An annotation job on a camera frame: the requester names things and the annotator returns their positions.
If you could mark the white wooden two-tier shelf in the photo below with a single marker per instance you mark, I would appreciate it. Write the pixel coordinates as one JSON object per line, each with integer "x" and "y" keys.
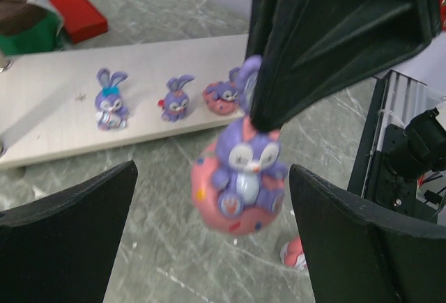
{"x": 56, "y": 105}

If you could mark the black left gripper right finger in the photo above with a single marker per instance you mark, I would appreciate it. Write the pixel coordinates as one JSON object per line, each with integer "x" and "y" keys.
{"x": 358, "y": 251}

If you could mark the purple bunny blue ears toy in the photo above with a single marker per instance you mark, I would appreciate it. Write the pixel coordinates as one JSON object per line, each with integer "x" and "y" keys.
{"x": 111, "y": 111}

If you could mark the red box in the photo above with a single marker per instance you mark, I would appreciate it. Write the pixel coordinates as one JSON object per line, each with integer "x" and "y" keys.
{"x": 81, "y": 19}

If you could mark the purple bunny pink base toy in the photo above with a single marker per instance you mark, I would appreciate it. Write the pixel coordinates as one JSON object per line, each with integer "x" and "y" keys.
{"x": 238, "y": 180}

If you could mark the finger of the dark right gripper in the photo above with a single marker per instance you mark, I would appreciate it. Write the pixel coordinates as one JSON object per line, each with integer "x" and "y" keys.
{"x": 314, "y": 48}

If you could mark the small purple bunny head toy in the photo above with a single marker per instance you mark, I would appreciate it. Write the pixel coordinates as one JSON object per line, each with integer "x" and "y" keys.
{"x": 174, "y": 105}

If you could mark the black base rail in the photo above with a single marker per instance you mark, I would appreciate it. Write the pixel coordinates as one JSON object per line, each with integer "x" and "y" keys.
{"x": 400, "y": 162}

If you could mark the pink white cupcake toy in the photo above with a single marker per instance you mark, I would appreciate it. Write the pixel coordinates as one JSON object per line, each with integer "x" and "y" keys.
{"x": 292, "y": 254}

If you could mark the brown green package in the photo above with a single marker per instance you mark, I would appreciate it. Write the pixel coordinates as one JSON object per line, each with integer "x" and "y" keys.
{"x": 29, "y": 27}

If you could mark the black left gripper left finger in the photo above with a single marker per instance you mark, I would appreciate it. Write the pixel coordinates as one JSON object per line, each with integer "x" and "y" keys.
{"x": 62, "y": 248}

